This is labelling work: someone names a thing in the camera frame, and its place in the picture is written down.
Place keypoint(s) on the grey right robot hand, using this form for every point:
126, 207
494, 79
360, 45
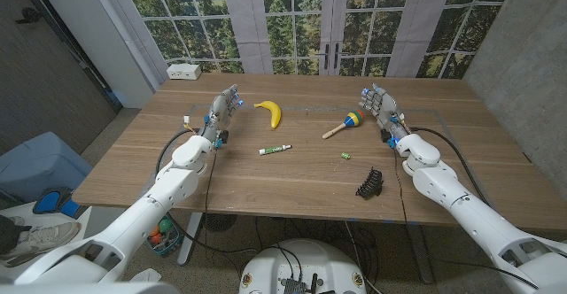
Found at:
385, 108

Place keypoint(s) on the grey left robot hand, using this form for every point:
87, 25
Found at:
221, 108

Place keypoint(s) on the green marker cap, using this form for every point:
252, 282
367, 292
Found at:
345, 156

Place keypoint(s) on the white green marker body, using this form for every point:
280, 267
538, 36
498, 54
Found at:
274, 149

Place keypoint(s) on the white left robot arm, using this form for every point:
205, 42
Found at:
168, 188

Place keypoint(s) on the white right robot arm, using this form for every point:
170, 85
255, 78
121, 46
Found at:
465, 210

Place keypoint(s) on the colourful wooden maraca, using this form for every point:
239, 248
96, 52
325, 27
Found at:
353, 119

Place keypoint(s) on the yellow toy banana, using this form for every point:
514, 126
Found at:
274, 112

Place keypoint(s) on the black hair clip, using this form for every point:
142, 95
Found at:
371, 185

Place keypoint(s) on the white power outlet box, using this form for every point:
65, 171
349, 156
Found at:
184, 71

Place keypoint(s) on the printed window backdrop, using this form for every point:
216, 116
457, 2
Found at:
283, 19

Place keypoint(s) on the black round fan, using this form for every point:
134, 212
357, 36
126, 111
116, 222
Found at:
219, 222

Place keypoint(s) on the table leg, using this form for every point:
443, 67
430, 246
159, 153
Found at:
421, 254
190, 236

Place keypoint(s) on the basket of colourful balls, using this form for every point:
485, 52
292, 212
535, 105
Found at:
165, 237

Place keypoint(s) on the white robot torso base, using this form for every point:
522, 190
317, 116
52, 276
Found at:
305, 263

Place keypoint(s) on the white paper piece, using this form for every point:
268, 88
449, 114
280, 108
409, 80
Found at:
148, 276

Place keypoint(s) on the blue grey storage bin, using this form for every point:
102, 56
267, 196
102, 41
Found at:
40, 165

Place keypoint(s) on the blue black pad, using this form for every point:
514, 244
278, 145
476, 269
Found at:
46, 201

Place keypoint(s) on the white sneaker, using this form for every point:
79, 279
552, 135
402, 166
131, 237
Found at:
44, 238

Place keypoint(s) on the black trouser leg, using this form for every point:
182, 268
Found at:
9, 234

